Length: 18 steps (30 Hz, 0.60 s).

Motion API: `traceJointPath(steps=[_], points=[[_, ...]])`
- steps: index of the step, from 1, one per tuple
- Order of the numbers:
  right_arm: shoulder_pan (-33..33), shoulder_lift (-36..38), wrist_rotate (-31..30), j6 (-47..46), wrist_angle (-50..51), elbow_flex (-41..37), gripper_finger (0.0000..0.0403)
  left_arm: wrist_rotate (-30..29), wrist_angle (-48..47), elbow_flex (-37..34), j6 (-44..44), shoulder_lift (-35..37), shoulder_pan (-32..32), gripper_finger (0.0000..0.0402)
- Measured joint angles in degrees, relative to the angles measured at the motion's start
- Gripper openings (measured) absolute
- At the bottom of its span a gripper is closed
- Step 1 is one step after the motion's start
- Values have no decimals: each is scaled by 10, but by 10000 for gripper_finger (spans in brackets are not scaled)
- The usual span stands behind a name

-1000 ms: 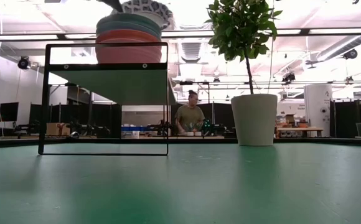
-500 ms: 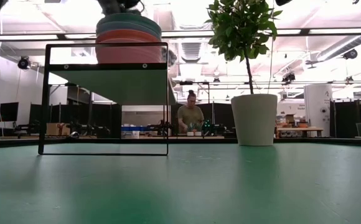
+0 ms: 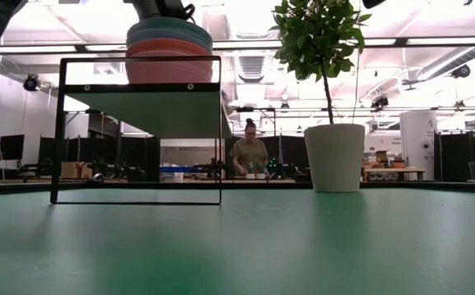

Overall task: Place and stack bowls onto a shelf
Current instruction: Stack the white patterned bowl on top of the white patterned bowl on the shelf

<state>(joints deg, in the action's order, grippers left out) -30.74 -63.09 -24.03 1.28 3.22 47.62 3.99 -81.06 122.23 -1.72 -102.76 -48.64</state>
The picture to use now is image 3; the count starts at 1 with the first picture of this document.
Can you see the green table mat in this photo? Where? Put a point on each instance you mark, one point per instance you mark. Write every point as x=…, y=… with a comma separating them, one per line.
x=237, y=246

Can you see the white round column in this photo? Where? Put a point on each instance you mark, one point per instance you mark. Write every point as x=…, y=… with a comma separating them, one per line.
x=417, y=139

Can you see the black aluminium table frame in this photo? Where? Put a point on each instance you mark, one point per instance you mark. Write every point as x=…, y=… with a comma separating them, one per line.
x=405, y=185

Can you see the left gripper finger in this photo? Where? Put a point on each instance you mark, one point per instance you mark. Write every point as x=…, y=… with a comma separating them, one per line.
x=161, y=9

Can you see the green leafy potted tree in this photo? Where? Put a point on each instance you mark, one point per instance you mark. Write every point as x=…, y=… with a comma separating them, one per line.
x=319, y=37

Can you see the white plant pot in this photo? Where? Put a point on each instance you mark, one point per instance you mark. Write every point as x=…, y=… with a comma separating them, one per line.
x=335, y=157

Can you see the teal plastic bowl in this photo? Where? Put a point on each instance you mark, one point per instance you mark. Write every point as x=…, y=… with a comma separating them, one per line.
x=168, y=25

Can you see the blue plastic bowl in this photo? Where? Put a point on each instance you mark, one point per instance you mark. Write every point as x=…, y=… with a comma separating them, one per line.
x=168, y=36

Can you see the person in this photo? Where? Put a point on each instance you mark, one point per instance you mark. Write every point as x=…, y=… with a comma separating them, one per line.
x=250, y=153

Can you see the black ceiling spotlight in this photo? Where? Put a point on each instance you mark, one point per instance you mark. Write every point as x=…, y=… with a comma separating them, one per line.
x=31, y=83
x=462, y=71
x=379, y=102

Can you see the wooden background table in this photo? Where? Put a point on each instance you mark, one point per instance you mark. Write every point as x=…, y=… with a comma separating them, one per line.
x=393, y=170

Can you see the pink plastic bowl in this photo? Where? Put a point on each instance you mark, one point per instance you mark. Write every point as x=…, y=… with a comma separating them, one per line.
x=168, y=70

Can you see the black background monitor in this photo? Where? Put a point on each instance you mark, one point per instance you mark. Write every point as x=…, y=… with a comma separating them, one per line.
x=10, y=147

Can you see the black room partition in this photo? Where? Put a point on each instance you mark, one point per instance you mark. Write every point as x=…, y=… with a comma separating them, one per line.
x=135, y=155
x=452, y=155

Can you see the wooden board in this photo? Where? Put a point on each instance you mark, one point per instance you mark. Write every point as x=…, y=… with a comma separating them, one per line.
x=139, y=110

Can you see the brown cardboard box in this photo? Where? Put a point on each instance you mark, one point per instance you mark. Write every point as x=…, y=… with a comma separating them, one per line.
x=71, y=170

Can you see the red plastic bowl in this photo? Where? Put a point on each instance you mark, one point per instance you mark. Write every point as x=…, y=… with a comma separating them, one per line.
x=168, y=47

